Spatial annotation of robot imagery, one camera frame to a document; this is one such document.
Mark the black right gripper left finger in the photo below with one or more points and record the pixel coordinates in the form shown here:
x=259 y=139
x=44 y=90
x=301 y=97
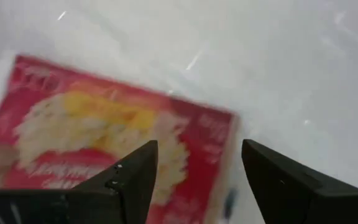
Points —
x=129 y=186

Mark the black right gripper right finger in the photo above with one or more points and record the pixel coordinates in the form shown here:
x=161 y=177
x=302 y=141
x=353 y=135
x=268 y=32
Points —
x=291 y=199

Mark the red microwave popcorn bag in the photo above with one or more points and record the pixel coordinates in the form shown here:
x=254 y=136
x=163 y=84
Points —
x=89 y=130

